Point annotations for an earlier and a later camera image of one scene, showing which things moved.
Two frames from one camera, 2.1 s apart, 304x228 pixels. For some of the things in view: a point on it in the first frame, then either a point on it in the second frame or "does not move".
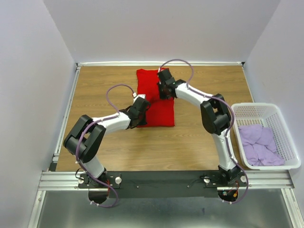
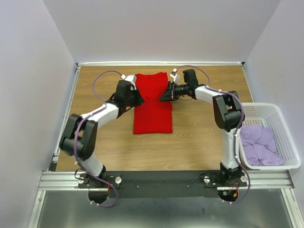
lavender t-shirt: (260, 146) does not move
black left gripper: (144, 122) to (139, 100)
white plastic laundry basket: (263, 140) does not move
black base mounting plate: (188, 184) does not move
